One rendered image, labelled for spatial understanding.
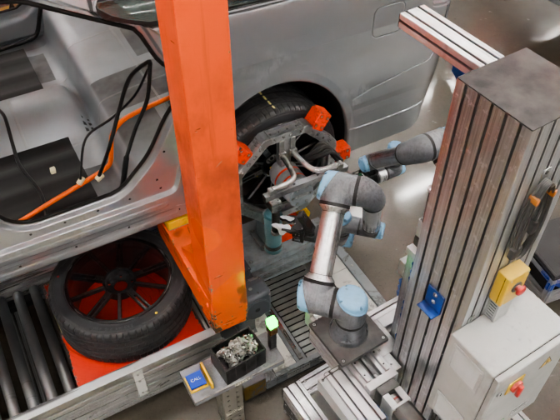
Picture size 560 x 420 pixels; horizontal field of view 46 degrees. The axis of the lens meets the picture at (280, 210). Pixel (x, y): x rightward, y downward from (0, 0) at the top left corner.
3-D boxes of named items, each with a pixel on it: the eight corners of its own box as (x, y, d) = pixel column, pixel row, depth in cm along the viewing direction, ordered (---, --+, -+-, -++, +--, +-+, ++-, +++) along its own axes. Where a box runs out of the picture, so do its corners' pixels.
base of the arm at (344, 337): (376, 336, 252) (378, 321, 244) (344, 354, 246) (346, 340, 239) (352, 308, 260) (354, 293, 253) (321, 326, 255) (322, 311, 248)
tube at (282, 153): (284, 157, 299) (284, 139, 291) (305, 182, 287) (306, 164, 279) (249, 169, 293) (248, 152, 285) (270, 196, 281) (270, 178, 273)
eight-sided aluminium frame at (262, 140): (325, 189, 341) (332, 106, 301) (332, 197, 337) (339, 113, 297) (232, 227, 323) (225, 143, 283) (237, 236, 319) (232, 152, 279)
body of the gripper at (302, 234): (290, 241, 293) (316, 246, 291) (290, 228, 287) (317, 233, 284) (294, 228, 298) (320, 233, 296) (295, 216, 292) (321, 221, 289)
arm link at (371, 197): (392, 176, 237) (386, 222, 282) (362, 170, 239) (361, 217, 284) (386, 205, 233) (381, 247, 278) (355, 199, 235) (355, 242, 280)
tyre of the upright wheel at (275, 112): (213, 209, 347) (319, 152, 359) (233, 239, 332) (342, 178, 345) (177, 121, 295) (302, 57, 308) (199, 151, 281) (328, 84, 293)
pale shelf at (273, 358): (267, 334, 299) (267, 330, 296) (284, 362, 288) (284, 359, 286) (179, 375, 284) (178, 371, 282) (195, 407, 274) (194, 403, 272)
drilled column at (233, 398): (236, 402, 321) (232, 358, 290) (245, 419, 315) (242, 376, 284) (217, 412, 317) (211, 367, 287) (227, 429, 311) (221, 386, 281)
